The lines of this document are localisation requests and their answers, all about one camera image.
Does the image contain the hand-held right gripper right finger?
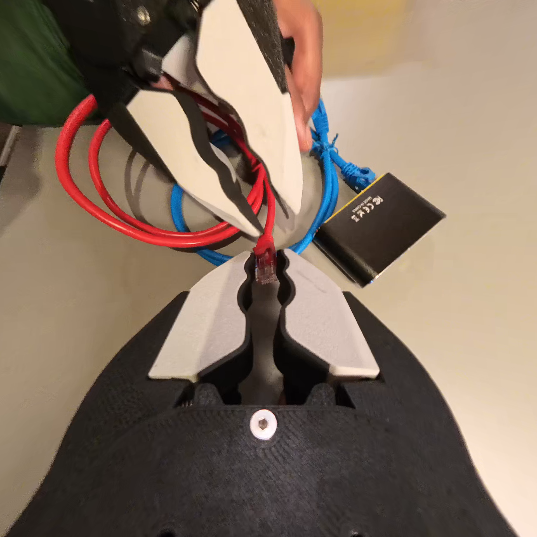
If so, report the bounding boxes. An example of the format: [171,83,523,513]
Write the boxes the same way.
[274,249,381,380]

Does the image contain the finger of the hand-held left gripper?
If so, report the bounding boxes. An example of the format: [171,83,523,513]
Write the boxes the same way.
[195,0,305,216]
[125,89,266,239]

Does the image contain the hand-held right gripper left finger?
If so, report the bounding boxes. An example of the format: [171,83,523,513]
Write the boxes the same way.
[148,252,253,383]

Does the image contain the red ethernet cable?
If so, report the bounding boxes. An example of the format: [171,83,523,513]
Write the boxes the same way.
[55,72,278,287]

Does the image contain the black ethernet port hub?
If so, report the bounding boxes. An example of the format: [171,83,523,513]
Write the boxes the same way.
[312,172,447,289]

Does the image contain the blue ethernet cable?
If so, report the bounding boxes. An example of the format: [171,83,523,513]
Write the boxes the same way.
[170,98,376,267]

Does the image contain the person's left forearm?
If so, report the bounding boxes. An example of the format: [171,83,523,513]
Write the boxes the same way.
[0,0,97,126]

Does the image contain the person's left hand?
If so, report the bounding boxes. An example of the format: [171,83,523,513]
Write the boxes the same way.
[277,8,324,154]

